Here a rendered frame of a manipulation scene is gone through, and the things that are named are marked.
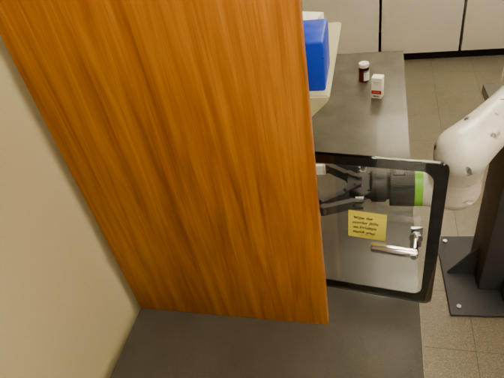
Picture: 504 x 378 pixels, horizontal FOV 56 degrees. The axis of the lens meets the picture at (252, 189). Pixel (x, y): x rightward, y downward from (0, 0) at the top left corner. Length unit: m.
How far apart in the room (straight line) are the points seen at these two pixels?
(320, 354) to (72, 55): 0.80
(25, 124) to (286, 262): 0.58
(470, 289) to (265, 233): 1.63
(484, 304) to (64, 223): 1.89
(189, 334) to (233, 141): 0.57
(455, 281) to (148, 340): 1.63
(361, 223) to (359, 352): 0.31
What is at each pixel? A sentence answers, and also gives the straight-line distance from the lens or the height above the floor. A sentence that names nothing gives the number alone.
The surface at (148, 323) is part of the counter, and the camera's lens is 1.28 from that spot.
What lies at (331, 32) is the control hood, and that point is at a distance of 1.07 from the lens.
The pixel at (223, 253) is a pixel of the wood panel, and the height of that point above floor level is 1.18.
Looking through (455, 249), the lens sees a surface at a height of 0.02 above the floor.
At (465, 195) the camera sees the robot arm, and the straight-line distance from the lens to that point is 1.09.
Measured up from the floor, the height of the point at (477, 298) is 0.02.
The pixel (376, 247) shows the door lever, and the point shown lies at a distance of 0.97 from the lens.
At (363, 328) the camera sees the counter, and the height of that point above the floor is 0.94.
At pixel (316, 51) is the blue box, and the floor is 1.58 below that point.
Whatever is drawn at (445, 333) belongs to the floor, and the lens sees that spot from 2.32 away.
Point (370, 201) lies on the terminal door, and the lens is 0.95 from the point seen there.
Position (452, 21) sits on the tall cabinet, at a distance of 4.19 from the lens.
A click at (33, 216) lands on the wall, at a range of 0.99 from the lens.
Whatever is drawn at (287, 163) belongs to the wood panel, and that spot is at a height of 1.43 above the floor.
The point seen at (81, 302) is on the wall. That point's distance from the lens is 1.14.
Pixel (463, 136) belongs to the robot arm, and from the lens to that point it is 1.00.
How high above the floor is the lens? 1.93
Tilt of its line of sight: 40 degrees down
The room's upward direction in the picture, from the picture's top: 12 degrees counter-clockwise
